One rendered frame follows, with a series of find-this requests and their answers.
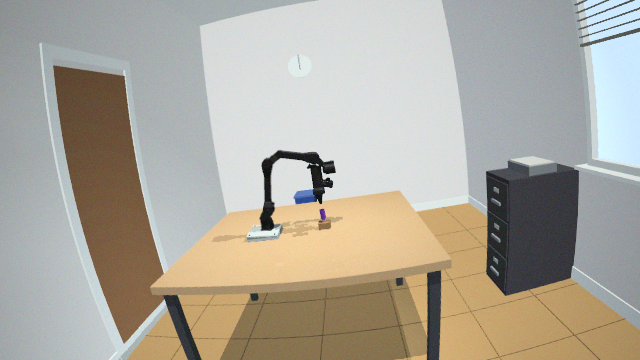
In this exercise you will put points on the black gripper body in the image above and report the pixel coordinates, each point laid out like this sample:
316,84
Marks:
317,189

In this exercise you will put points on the tan rectangular block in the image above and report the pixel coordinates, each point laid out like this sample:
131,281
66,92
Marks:
324,225

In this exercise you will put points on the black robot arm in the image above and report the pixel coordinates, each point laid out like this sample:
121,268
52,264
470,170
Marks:
266,222

